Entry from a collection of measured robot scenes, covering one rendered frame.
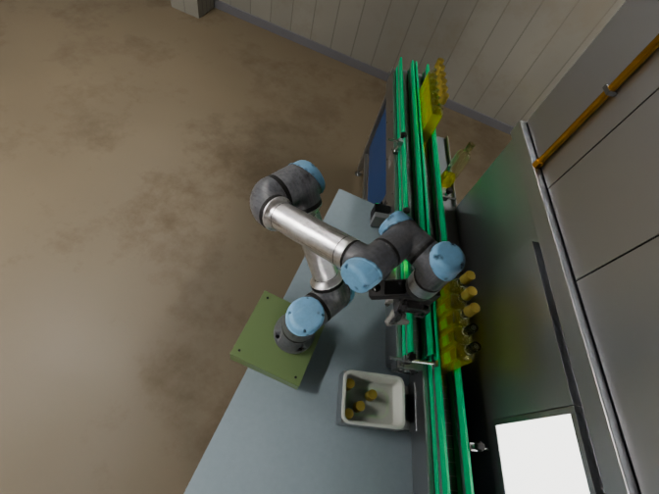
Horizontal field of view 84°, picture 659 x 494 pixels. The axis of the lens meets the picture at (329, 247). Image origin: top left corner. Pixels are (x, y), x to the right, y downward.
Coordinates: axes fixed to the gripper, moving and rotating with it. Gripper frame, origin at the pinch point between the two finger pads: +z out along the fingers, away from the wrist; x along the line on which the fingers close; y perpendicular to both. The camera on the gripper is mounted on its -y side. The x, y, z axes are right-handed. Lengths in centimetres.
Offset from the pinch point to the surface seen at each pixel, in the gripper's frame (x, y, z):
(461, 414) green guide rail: -20.8, 33.3, 22.5
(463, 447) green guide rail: -30, 33, 23
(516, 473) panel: -36, 42, 12
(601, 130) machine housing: 43, 45, -43
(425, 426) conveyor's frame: -24.8, 24.1, 30.3
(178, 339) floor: 16, -79, 118
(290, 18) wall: 331, -63, 98
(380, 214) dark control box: 63, 9, 34
